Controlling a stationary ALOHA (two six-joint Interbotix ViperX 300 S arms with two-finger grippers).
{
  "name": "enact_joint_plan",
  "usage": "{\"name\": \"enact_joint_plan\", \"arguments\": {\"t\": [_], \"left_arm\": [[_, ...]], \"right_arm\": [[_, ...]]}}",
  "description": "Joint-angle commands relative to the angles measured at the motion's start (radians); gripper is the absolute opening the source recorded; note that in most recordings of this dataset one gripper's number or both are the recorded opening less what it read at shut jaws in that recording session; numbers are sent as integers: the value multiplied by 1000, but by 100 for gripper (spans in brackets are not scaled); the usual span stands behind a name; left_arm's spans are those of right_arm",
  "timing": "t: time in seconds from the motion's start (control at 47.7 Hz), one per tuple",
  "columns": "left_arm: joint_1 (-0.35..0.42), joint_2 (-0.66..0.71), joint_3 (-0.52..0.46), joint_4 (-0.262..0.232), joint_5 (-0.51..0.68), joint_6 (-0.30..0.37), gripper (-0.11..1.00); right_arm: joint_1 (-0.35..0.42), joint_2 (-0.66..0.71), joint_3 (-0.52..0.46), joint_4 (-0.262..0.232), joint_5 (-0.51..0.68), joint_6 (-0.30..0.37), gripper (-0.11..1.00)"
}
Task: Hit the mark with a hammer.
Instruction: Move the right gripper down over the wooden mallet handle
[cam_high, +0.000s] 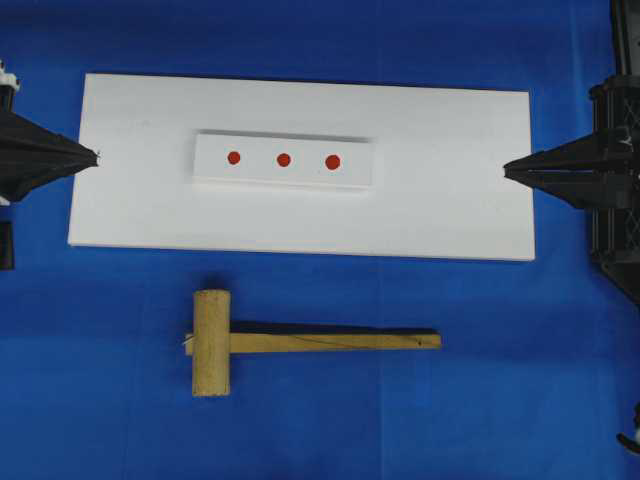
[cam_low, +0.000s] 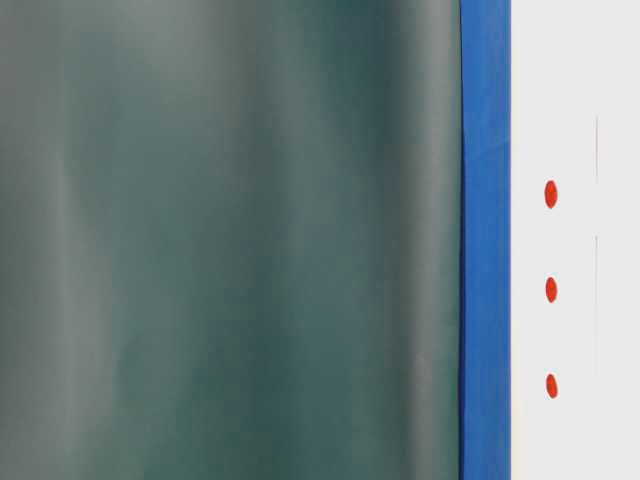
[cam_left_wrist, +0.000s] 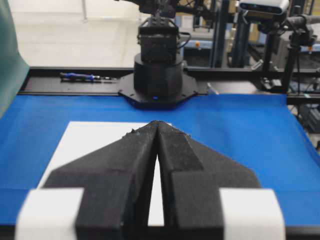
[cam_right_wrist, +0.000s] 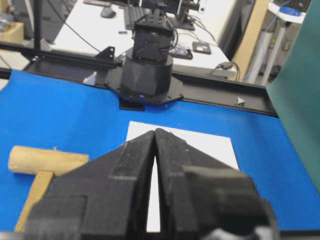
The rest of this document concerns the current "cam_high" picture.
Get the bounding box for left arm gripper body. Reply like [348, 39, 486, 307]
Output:
[0, 62, 21, 112]

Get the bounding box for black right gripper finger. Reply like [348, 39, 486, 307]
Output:
[504, 134, 600, 172]
[504, 170, 600, 209]

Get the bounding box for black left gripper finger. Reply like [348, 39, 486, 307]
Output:
[1, 162, 98, 202]
[1, 110, 98, 165]

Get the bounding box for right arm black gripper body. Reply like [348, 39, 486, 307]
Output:
[589, 75, 639, 263]

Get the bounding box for wooden mallet hammer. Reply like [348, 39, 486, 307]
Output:
[183, 289, 443, 397]

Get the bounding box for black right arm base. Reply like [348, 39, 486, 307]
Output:
[610, 0, 640, 76]

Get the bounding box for black block at left edge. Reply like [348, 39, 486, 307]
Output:
[0, 221, 15, 271]

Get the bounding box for large white foam board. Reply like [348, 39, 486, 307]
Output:
[68, 74, 535, 261]

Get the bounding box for small white raised block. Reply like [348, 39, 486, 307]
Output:
[192, 130, 376, 190]

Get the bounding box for black clamp at lower right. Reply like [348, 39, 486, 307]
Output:
[616, 403, 640, 456]

